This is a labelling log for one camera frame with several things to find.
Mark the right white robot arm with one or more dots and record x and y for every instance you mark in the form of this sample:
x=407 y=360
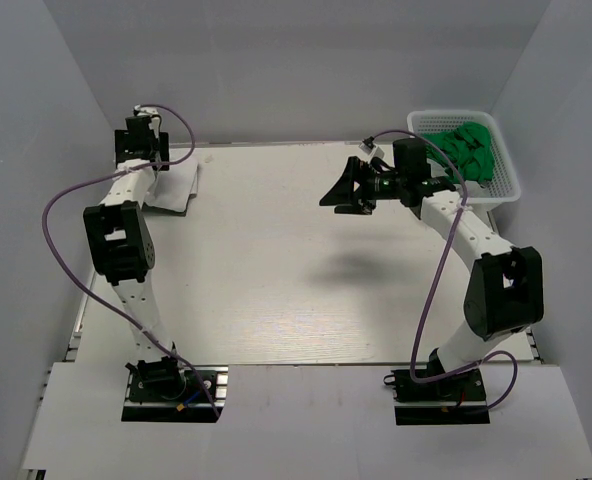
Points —
x=504 y=294

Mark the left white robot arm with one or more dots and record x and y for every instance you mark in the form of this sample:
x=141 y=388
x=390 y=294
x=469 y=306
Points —
x=120 y=243

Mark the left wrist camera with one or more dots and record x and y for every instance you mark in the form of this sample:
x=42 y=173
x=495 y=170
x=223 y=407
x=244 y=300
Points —
x=146 y=110

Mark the white t shirt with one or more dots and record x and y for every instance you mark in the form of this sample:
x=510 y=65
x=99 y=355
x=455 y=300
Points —
x=176 y=187

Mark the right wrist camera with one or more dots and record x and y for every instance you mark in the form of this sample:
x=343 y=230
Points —
x=370 y=148

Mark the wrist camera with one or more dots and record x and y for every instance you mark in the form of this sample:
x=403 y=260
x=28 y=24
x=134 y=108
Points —
x=370 y=148
x=146 y=110

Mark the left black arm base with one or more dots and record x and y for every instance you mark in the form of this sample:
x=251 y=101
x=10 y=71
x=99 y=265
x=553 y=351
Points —
x=186 y=402

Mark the white plastic basket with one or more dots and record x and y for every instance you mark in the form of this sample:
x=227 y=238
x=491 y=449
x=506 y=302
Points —
x=504 y=187

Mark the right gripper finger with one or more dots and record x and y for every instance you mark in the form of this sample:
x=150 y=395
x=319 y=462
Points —
x=347 y=189
x=360 y=207

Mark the crumpled green t shirt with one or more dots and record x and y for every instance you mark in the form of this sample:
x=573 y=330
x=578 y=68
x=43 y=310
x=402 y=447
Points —
x=469 y=149

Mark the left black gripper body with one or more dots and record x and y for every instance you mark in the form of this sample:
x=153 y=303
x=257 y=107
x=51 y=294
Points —
x=161 y=145

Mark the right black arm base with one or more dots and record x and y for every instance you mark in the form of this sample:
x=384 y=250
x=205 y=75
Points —
x=458 y=400

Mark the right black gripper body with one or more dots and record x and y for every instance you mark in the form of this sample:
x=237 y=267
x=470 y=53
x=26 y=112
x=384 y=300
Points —
x=384 y=186

